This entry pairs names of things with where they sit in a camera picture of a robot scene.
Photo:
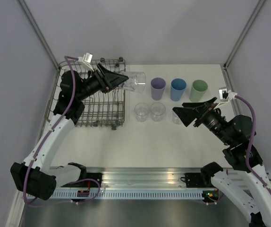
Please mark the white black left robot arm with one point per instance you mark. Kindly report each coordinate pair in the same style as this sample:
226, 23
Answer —
33, 176

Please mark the blue plastic cup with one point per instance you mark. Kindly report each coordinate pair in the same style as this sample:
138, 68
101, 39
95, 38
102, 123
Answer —
177, 89

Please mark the aluminium mounting rail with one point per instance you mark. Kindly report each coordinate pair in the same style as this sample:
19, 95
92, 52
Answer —
127, 178

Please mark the grey wire dish rack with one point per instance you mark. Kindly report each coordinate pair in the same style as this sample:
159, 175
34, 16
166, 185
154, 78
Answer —
99, 109

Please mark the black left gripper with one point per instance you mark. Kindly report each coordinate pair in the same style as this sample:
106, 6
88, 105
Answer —
107, 79

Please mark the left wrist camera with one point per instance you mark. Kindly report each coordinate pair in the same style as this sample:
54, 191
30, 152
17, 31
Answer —
85, 61

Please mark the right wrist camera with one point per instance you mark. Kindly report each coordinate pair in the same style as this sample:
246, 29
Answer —
225, 95

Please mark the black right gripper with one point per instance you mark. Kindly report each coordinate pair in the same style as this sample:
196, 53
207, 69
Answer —
189, 110

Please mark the lavender plastic cup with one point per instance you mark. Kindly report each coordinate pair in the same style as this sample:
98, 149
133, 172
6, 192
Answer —
157, 88

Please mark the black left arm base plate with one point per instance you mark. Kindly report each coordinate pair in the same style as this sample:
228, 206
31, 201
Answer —
95, 176

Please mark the clear glass cup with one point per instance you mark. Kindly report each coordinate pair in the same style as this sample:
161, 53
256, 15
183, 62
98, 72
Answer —
142, 111
136, 82
158, 111
175, 118

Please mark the green plastic cup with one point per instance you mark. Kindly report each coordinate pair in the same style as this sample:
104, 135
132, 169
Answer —
198, 89

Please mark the white slotted cable duct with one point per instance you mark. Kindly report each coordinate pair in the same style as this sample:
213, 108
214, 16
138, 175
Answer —
129, 194

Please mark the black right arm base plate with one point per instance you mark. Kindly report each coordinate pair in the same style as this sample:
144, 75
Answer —
194, 180

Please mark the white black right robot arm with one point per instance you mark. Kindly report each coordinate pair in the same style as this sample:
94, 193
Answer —
237, 135

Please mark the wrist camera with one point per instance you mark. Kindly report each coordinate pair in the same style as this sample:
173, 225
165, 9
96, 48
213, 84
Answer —
85, 61
225, 95

